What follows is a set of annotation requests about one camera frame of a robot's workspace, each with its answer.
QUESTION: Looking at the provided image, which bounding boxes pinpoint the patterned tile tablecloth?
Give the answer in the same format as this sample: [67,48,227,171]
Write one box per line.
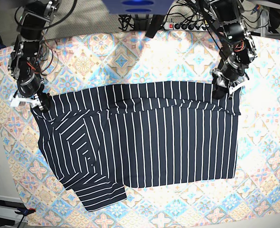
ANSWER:
[0,31,280,228]

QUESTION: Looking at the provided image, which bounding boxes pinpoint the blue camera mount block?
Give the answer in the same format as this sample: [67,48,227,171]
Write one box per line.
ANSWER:
[102,0,174,15]

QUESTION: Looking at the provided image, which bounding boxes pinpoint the black mount post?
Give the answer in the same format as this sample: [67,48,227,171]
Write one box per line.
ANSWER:
[145,14,165,38]

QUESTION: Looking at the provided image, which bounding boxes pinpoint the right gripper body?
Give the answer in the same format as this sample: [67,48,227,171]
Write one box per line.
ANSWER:
[17,73,47,100]

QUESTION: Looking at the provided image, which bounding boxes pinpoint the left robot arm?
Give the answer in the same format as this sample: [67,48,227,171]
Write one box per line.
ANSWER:
[198,0,257,99]

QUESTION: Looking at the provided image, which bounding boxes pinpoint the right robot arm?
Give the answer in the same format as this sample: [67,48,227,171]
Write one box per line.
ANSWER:
[8,0,62,113]

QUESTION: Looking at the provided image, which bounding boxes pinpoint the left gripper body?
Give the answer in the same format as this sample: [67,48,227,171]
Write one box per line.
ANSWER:
[212,55,249,88]

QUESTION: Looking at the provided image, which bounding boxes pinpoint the white power strip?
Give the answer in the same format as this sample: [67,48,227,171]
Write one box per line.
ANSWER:
[163,22,207,32]

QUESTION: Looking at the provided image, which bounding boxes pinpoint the navy white striped T-shirt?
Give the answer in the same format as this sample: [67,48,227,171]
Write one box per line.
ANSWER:
[31,81,241,211]

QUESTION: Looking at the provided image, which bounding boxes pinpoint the blue orange clamp lower left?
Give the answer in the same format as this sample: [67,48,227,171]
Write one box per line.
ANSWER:
[15,208,36,216]

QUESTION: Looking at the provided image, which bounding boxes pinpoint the white box lower left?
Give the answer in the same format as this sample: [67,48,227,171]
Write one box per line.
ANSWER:
[0,195,26,222]

